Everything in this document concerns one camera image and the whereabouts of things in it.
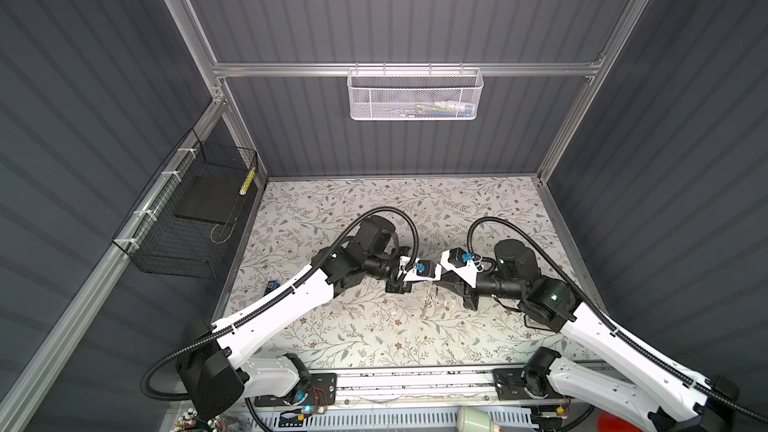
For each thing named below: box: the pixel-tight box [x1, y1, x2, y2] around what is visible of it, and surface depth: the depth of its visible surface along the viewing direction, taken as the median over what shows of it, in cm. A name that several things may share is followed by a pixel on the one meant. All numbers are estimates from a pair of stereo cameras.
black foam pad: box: [174, 176, 243, 225], surface depth 80 cm
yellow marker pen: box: [239, 167, 256, 195], surface depth 83 cm
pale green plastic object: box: [456, 406, 500, 432], surface depth 64 cm
